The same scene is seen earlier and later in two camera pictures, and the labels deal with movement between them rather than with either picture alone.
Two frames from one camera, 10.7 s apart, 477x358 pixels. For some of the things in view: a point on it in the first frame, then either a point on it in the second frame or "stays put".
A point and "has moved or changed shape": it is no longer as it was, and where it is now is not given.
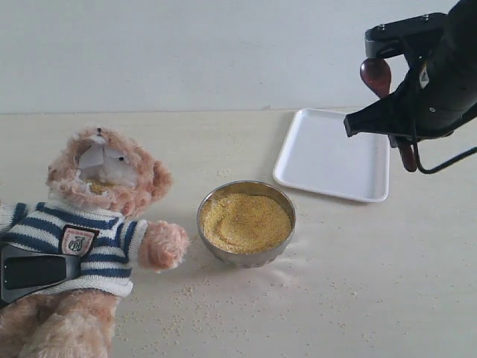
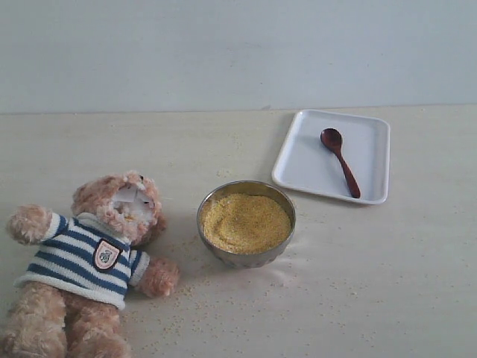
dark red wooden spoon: [376, 74] -> [332, 139]
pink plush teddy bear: [100, 186] has moved or changed shape
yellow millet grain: [244, 223] stays put
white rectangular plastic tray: [318, 156] stays put
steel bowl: [246, 224] stays put
